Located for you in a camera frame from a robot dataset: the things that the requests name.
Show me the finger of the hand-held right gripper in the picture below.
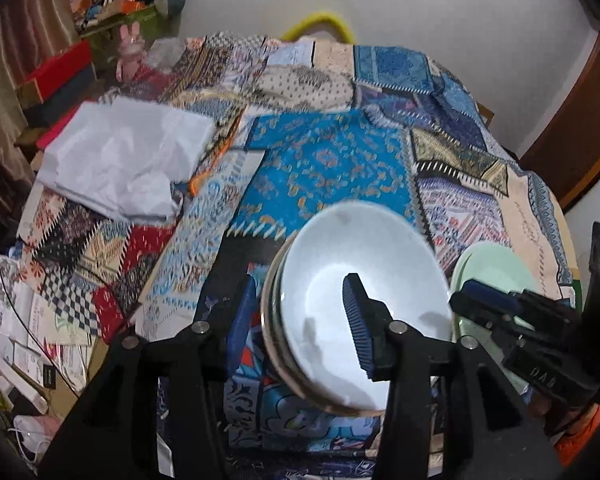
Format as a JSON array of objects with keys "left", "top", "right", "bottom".
[
  {"left": 448, "top": 291, "right": 527, "bottom": 357},
  {"left": 462, "top": 280, "right": 576, "bottom": 331}
]

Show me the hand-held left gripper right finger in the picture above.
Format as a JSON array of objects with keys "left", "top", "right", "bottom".
[{"left": 341, "top": 272, "right": 563, "bottom": 480}]

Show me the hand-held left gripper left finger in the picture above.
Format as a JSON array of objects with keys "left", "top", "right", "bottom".
[{"left": 37, "top": 274, "right": 258, "bottom": 480}]

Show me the pink bowl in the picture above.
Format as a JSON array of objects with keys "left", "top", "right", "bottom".
[{"left": 261, "top": 247, "right": 386, "bottom": 418}]

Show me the green plate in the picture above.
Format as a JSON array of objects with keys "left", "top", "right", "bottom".
[{"left": 449, "top": 241, "right": 543, "bottom": 401}]

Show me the white dotted bowl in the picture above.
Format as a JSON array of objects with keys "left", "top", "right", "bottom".
[{"left": 267, "top": 200, "right": 453, "bottom": 413}]

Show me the person's right forearm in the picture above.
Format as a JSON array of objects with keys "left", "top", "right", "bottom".
[{"left": 545, "top": 395, "right": 600, "bottom": 466}]

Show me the white heart-patterned sliding door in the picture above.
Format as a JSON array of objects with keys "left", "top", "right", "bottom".
[{"left": 562, "top": 162, "right": 600, "bottom": 286}]

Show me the patchwork blanket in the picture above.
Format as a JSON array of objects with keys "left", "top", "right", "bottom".
[{"left": 0, "top": 32, "right": 581, "bottom": 480}]

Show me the white crumpled cloth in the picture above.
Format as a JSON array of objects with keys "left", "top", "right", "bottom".
[{"left": 37, "top": 97, "right": 216, "bottom": 223}]

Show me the brown wooden door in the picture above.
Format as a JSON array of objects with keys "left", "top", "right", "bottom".
[{"left": 520, "top": 35, "right": 600, "bottom": 201}]

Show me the pile of paper boxes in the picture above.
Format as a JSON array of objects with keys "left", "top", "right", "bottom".
[{"left": 0, "top": 255, "right": 106, "bottom": 411}]

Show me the dark grey box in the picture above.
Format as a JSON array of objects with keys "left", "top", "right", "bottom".
[{"left": 27, "top": 67, "right": 98, "bottom": 128}]

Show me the pink bunny toy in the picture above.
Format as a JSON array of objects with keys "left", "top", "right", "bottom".
[{"left": 115, "top": 22, "right": 146, "bottom": 81}]

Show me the red box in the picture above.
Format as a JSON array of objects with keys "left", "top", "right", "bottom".
[{"left": 17, "top": 40, "right": 93, "bottom": 106}]

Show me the green box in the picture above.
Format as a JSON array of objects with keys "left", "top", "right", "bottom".
[{"left": 80, "top": 2, "right": 181, "bottom": 68}]

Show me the striped brown curtain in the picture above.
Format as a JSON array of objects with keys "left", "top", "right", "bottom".
[{"left": 0, "top": 0, "right": 81, "bottom": 186}]

